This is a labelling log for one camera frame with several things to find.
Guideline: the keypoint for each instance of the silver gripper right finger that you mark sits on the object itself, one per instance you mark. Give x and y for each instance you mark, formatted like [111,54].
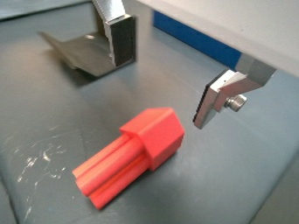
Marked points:
[223,92]

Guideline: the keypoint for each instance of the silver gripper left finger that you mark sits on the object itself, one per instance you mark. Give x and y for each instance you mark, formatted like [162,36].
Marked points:
[116,26]

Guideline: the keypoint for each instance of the red three prong object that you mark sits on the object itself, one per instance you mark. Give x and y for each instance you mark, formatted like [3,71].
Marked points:
[151,138]

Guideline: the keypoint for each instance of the black curved fixture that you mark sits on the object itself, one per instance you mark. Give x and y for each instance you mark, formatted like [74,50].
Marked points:
[86,53]

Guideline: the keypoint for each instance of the blue foam shape board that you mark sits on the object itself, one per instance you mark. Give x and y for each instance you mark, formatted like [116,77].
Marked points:
[198,40]

